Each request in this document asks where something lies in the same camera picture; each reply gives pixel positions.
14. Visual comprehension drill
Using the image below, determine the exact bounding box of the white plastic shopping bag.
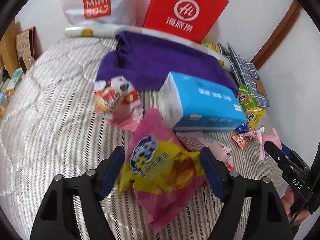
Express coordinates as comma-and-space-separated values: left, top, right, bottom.
62, 0, 160, 28

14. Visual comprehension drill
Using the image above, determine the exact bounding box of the grey checked folded cloth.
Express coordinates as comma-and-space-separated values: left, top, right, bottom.
217, 42, 270, 109

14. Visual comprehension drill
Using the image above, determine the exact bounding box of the green snack packet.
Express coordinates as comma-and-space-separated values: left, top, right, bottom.
236, 84, 258, 110

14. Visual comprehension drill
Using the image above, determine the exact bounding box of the red paper bag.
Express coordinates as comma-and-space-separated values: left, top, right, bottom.
143, 0, 230, 44

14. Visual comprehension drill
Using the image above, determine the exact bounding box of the pink white patterned packet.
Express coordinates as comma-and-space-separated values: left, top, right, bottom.
176, 130, 220, 153

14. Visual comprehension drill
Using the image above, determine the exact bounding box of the small pink chocolate packet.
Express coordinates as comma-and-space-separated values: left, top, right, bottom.
231, 131, 258, 149

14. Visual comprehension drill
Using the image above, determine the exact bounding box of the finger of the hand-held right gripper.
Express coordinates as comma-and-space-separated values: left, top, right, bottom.
264, 141, 294, 173
280, 142, 307, 170

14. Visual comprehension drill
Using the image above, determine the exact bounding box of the purple fabric bag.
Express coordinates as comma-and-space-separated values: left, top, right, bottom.
96, 31, 239, 95

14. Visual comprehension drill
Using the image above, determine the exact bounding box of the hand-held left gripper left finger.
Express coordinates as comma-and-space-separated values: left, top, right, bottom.
30, 146, 125, 240

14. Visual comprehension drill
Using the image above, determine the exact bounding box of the yellow snack packet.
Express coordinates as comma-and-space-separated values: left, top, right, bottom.
244, 106, 266, 130

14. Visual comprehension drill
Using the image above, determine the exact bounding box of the pale pink snack packet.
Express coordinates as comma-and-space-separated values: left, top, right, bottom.
256, 127, 283, 161

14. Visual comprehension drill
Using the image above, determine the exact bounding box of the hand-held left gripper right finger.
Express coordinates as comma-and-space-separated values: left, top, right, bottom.
200, 147, 294, 240

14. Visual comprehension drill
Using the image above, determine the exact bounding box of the red white cartoon snack bag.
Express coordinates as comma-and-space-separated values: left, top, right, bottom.
93, 76, 145, 132

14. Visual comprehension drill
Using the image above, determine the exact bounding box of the brown wooden door frame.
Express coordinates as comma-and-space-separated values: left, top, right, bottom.
250, 0, 303, 70

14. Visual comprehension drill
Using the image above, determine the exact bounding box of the patterned cardboard box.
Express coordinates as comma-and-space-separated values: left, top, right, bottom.
15, 27, 43, 73

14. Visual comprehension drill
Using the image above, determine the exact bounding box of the red white lychee candy packet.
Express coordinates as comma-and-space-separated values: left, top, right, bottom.
210, 141, 234, 172

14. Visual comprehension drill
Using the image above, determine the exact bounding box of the blue tissue pack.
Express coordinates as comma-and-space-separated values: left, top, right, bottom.
159, 71, 247, 133

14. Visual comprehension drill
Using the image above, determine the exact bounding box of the pink yellow snack bag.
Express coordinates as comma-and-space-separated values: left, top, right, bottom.
119, 108, 209, 233

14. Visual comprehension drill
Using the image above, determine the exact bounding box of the yellow green snack bag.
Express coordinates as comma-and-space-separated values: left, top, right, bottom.
201, 39, 223, 54

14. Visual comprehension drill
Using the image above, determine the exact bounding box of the person's right hand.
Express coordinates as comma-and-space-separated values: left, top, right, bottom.
280, 187, 296, 218

